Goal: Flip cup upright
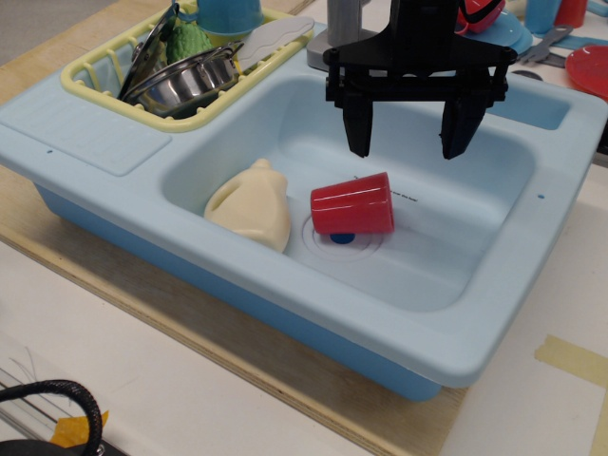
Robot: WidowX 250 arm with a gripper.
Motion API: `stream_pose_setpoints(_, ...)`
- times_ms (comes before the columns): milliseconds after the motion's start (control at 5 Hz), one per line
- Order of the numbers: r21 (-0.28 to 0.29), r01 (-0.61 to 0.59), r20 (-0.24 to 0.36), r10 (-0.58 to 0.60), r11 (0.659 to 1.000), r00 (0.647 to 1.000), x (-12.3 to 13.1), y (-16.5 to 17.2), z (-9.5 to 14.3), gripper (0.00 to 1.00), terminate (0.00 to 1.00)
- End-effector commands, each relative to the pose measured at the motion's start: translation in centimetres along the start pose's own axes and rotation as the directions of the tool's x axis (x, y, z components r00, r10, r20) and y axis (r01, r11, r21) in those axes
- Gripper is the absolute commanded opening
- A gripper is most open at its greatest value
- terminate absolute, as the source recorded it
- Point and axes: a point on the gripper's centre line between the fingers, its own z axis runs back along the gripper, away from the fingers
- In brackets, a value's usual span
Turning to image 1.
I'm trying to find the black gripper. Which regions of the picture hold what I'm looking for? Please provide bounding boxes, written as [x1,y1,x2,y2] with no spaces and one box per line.
[326,1,517,160]

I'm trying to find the red plastic cup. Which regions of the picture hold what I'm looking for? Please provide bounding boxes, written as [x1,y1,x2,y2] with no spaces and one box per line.
[310,172,395,235]

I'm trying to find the blue tumbler cup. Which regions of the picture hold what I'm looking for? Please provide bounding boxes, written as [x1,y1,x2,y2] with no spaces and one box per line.
[524,0,561,34]

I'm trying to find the red tumbler cup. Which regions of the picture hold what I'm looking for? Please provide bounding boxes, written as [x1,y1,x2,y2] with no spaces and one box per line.
[554,0,588,29]

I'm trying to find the blue cup in rack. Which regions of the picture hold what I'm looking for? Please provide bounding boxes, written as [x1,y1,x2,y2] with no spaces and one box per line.
[179,0,264,35]

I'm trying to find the grey toy faucet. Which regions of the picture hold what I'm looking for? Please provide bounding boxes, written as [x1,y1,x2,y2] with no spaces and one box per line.
[306,0,412,81]

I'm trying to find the light blue plate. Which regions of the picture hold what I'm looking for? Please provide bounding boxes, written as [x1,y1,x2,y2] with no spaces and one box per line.
[464,10,533,54]

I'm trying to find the blue drain plug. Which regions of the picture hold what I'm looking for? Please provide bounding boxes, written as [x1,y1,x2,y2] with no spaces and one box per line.
[330,233,356,245]

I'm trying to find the grey toy fork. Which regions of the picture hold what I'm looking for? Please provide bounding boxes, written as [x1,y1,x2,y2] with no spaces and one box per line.
[518,25,574,64]

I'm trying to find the light blue toy sink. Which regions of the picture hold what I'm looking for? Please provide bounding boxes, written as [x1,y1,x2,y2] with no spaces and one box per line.
[1,49,607,400]

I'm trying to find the grey toy knife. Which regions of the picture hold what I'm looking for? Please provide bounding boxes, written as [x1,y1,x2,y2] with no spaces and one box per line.
[236,16,314,73]

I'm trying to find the cream toy detergent bottle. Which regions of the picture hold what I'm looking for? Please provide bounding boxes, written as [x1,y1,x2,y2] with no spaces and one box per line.
[203,159,291,253]

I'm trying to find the red plate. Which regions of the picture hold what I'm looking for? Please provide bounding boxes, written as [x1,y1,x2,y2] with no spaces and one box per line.
[565,45,608,101]

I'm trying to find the stainless steel pot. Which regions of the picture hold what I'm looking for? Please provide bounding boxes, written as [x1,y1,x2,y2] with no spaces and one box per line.
[123,41,243,120]

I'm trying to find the green toy vegetable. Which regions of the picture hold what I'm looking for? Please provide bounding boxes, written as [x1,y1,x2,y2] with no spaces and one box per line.
[165,23,214,65]

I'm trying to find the metal pot lid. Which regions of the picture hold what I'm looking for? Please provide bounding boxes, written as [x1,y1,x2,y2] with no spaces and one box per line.
[118,2,180,101]

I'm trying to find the yellow masking tape strip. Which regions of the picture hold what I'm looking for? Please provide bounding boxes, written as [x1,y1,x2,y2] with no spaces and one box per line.
[534,335,607,390]

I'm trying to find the yellow dish drying rack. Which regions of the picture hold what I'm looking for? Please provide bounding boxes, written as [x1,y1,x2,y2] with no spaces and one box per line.
[60,11,313,133]

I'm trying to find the orange tape piece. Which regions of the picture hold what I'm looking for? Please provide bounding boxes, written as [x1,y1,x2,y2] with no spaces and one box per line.
[49,416,89,448]

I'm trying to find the red mug with handle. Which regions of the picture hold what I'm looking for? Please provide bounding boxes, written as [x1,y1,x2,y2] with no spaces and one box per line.
[455,0,505,35]

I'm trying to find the black braided cable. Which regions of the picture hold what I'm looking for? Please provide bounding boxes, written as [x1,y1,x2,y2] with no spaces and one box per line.
[0,379,104,456]

